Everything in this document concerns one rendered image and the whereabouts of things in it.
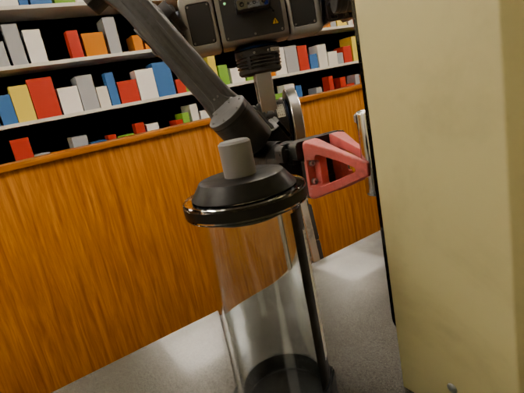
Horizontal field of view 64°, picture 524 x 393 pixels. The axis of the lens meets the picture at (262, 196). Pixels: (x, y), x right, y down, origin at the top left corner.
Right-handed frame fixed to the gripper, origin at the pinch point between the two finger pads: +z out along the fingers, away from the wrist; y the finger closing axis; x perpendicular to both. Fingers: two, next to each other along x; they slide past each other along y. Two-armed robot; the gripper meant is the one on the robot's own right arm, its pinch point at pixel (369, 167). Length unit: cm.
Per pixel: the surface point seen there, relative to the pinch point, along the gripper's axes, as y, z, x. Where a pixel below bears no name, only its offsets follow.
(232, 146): -15.7, 0.2, -5.5
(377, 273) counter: 12.5, -12.4, 20.6
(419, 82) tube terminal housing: -5.6, 10.8, -8.1
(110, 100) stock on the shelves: 43, -240, -22
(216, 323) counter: -11.6, -21.3, 21.0
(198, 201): -19.2, -0.9, -1.8
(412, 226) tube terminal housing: -5.3, 8.8, 3.4
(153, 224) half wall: 35, -189, 48
